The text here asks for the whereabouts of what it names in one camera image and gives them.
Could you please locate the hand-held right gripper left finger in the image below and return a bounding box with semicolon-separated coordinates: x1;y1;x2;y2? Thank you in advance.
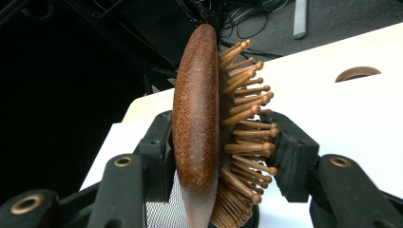
139;110;177;203

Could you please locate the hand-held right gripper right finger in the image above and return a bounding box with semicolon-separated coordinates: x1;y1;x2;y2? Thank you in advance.
259;111;320;203

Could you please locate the wooden hairbrush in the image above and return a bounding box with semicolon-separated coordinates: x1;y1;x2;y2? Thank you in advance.
171;23;279;228

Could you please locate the black mesh pen holder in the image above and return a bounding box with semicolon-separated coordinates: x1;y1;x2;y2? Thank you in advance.
145;170;260;228

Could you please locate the grey metal stand leg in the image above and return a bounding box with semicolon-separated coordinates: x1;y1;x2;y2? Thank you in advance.
293;0;309;40

